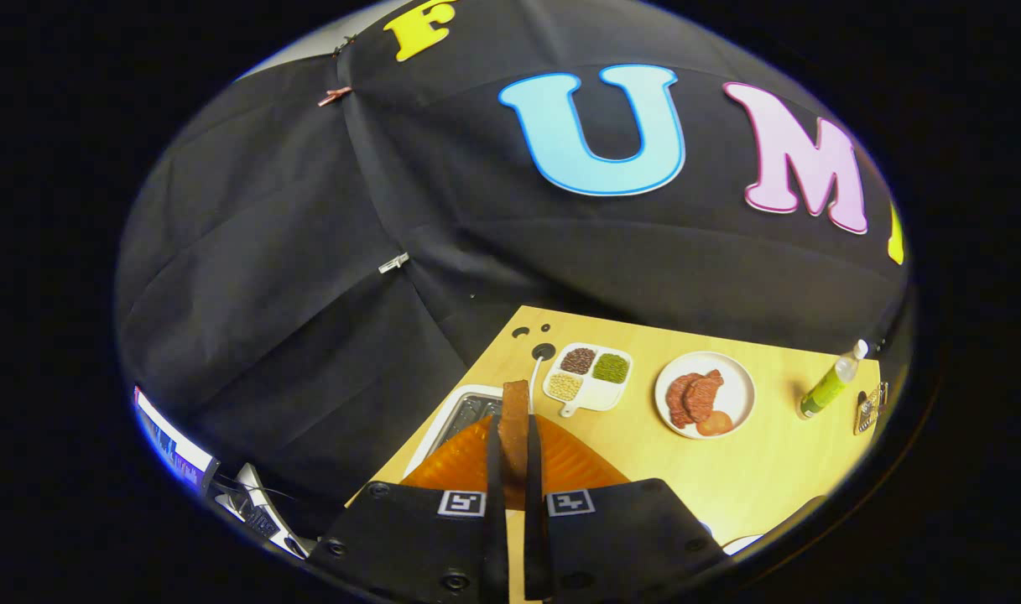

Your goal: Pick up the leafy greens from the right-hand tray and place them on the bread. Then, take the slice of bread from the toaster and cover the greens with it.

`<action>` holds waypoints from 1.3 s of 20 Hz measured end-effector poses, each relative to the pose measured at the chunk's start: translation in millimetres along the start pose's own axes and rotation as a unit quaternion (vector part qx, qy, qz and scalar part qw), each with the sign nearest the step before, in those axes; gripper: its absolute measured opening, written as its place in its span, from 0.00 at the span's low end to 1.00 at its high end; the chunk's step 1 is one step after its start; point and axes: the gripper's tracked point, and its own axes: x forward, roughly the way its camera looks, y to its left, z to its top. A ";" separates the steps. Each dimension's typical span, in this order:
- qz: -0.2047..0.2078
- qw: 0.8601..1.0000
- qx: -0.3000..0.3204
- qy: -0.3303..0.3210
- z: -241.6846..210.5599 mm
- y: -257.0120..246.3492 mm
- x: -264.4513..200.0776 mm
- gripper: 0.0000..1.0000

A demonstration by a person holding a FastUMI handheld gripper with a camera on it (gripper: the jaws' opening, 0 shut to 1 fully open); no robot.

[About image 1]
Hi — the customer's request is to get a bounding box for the brown bread slice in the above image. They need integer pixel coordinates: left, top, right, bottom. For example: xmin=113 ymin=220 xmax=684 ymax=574
xmin=498 ymin=380 xmax=533 ymax=513

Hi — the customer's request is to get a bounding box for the green label plastic bottle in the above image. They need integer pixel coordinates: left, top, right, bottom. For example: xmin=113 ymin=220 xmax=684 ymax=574
xmin=798 ymin=339 xmax=870 ymax=420

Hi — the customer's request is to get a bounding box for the white round plate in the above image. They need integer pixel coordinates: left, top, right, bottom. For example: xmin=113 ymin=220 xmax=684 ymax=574
xmin=654 ymin=351 xmax=757 ymax=440

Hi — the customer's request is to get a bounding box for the white toaster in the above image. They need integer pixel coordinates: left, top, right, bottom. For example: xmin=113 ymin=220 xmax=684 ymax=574
xmin=403 ymin=384 xmax=507 ymax=479

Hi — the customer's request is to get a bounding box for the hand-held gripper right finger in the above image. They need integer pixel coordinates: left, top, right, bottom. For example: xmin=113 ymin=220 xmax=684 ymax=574
xmin=523 ymin=414 xmax=729 ymax=603

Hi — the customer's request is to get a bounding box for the white sectioned dish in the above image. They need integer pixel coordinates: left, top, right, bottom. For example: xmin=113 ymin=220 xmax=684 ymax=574
xmin=542 ymin=342 xmax=633 ymax=418

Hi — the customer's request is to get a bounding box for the computer monitor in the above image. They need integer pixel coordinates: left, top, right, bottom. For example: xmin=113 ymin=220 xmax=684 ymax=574
xmin=133 ymin=386 xmax=219 ymax=494

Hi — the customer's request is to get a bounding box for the white metal frame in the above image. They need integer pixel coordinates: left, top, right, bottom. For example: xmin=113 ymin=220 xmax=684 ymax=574
xmin=215 ymin=463 xmax=310 ymax=559

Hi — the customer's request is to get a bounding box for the white toaster cable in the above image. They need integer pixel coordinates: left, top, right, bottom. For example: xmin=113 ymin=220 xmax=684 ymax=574
xmin=529 ymin=352 xmax=553 ymax=412

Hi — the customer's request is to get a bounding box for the dark red meat slice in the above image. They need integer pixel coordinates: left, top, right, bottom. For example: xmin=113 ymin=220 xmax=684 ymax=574
xmin=667 ymin=373 xmax=704 ymax=429
xmin=685 ymin=369 xmax=725 ymax=423

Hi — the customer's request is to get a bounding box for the wire mesh utensil holder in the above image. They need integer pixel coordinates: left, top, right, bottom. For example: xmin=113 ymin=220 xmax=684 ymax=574
xmin=852 ymin=382 xmax=890 ymax=435

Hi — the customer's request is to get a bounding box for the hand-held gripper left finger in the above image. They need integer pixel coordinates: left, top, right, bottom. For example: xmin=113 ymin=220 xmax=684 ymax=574
xmin=307 ymin=414 xmax=511 ymax=604

